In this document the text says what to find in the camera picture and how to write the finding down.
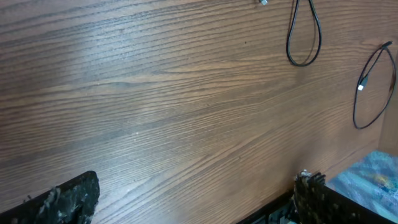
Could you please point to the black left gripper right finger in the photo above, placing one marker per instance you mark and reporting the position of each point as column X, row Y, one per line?
column 316, row 203

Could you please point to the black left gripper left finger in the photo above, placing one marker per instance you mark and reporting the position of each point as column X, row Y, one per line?
column 72, row 202

